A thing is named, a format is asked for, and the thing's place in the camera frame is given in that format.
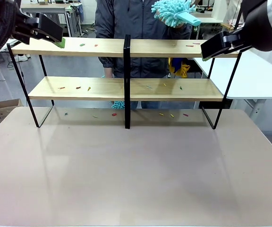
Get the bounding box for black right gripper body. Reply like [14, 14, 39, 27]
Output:
[241, 0, 272, 52]

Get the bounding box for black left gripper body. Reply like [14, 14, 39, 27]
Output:
[10, 7, 37, 45]

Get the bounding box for teal chenille duster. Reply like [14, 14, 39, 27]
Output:
[110, 100, 125, 110]
[151, 0, 202, 28]

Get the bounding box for person's left forearm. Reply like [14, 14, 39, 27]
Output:
[161, 23, 193, 40]

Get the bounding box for person's right forearm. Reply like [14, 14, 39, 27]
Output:
[98, 55, 115, 79]

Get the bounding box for white background desk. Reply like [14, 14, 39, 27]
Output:
[20, 2, 84, 38]
[192, 10, 242, 40]

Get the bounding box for white sneaker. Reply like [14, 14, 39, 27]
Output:
[14, 54, 32, 62]

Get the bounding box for blue hanging garment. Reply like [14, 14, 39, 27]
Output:
[76, 3, 85, 21]

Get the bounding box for yellow and blue cloth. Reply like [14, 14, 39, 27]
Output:
[168, 57, 191, 79]

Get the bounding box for large white table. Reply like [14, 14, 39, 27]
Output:
[192, 49, 272, 119]

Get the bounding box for brown cardboard box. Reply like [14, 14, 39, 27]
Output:
[0, 98, 24, 123]

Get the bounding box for person in dark jacket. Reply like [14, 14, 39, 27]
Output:
[94, 0, 199, 110]

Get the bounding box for black frame wooden shelf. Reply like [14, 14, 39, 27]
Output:
[6, 35, 243, 130]

